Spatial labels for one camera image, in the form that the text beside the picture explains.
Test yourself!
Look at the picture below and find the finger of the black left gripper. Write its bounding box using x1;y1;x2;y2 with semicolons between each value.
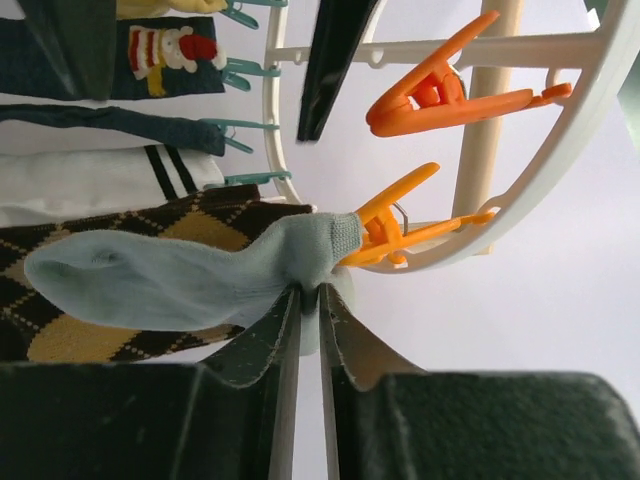
297;0;378;142
19;0;117;100

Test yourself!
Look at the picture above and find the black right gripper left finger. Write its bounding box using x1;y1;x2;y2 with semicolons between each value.
1;287;300;479

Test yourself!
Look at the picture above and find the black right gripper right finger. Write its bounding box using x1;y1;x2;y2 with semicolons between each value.
319;285;639;479

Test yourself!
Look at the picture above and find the dark orange clothes peg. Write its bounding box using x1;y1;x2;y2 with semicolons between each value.
366;10;572;137

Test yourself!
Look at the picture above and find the grey sock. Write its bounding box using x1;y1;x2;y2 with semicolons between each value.
24;213;363;333

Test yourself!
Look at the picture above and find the brown argyle sock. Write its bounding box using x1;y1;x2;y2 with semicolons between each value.
0;184;316;364

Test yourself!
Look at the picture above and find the white round clip hanger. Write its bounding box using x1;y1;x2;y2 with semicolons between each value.
264;1;639;275

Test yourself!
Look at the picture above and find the yellow sock on hanger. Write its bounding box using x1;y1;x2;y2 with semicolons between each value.
116;0;228;20

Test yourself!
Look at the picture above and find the black sock on hanger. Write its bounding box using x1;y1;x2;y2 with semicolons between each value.
1;104;226;157

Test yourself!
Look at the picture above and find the navy character sock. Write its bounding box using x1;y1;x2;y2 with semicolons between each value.
1;16;226;101

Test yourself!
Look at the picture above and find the white black striped sock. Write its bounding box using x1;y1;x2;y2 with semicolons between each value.
1;145;224;227

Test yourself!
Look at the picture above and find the teal clothes peg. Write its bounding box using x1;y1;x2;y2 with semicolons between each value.
199;118;281;155

